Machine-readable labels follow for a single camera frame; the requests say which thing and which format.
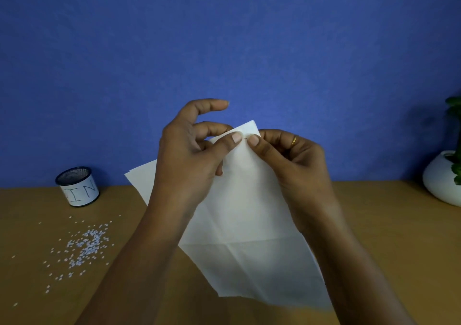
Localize person's left hand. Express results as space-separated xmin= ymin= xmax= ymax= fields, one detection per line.
xmin=148 ymin=99 xmax=243 ymax=218

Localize person's right hand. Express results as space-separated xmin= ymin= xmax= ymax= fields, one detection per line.
xmin=247 ymin=129 xmax=342 ymax=232

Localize white paper napkin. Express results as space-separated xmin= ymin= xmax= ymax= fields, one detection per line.
xmin=124 ymin=120 xmax=334 ymax=312

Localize person's right forearm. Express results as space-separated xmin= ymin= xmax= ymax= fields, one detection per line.
xmin=298 ymin=210 xmax=416 ymax=325

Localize person's left forearm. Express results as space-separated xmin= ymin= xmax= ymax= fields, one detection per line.
xmin=75 ymin=206 xmax=195 ymax=325

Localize black mesh cup white label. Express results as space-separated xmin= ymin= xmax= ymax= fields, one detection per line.
xmin=55 ymin=166 xmax=100 ymax=207

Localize scattered small white beads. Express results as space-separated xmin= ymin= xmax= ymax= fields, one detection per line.
xmin=10 ymin=220 xmax=116 ymax=307

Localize white round plant pot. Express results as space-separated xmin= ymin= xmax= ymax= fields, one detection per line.
xmin=422 ymin=150 xmax=461 ymax=207

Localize green leafy plant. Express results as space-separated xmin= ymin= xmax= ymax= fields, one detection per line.
xmin=445 ymin=96 xmax=461 ymax=186

